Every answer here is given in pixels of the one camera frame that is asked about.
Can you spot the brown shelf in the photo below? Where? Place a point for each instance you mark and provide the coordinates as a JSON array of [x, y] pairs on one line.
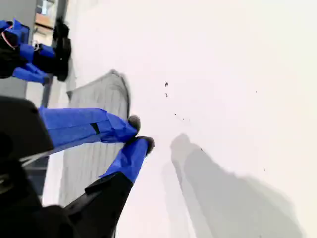
[[44, 19]]

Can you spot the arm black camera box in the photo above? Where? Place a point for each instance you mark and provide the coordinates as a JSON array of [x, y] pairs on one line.
[[63, 57]]

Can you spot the grey white-striped towel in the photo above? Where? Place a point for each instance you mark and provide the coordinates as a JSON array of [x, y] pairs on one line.
[[99, 96]]

